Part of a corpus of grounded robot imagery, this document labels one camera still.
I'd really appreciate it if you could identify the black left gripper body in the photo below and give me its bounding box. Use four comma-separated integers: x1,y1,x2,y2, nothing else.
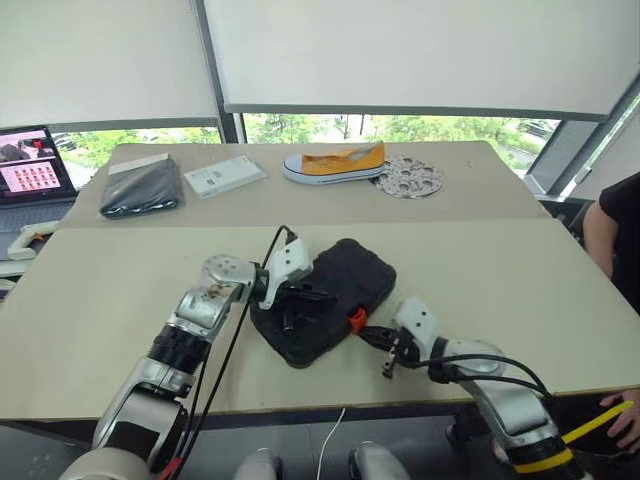
272,268,315,335

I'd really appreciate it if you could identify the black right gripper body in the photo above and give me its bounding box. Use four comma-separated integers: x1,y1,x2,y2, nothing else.
382,327,419,380

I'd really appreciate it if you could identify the black plastic tool case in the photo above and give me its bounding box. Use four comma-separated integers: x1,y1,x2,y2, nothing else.
248,238,398,370

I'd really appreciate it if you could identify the yellow strap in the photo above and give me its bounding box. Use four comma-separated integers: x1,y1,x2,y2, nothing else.
559,401,634,446

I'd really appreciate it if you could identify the bare person hand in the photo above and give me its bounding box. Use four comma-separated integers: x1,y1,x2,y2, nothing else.
599,388,640,451

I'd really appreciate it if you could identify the grey rounded shape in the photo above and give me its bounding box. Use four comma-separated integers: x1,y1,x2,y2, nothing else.
348,440,412,480
232,446,284,480

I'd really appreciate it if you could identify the yellow canvas shoe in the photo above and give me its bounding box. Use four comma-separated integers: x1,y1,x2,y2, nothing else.
282,140,389,186

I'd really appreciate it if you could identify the flat white cardboard box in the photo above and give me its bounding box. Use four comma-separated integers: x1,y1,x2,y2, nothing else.
183,154,270,200

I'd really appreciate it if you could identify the perforated metal disc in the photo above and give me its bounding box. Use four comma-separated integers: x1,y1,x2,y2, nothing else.
369,153,446,200

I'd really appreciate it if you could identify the grey window pillar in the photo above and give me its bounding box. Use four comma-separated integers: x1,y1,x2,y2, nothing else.
192,0,249,146

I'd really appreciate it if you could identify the black fabric bag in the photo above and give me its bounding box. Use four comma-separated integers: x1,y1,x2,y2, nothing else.
98,153,185,220

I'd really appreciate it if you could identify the person in black shirt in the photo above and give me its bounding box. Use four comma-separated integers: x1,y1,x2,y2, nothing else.
582,172,640,321

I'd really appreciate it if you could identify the wide white roller blind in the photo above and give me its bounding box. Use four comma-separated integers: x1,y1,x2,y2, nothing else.
202,0,640,123

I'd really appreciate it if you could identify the white handheld device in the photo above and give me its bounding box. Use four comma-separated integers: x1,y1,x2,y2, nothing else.
7,221,60,261

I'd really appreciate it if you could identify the open laptop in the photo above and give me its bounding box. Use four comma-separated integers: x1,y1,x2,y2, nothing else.
0,125,81,262

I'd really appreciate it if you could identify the narrow white roller blind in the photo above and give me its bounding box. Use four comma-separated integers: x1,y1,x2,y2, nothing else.
0,0,224,132

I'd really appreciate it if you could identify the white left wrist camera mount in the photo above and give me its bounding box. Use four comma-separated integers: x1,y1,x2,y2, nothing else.
257,238,315,311

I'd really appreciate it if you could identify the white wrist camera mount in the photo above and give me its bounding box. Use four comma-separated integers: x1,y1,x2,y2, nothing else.
391,297,444,354
257,238,315,311

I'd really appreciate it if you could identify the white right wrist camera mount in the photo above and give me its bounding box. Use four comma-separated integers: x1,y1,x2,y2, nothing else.
391,297,444,354

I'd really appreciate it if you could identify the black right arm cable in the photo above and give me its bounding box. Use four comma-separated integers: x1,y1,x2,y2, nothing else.
417,353,556,401

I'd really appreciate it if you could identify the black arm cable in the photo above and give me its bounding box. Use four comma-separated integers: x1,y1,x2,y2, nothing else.
417,353,556,401
164,224,296,480

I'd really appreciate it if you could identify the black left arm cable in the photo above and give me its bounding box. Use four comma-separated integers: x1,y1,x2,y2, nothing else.
164,224,296,480

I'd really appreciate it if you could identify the thin white cable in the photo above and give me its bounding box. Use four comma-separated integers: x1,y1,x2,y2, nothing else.
315,407,347,480

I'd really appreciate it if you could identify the grey window frame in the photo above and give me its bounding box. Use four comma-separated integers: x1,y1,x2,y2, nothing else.
524,74,640,201

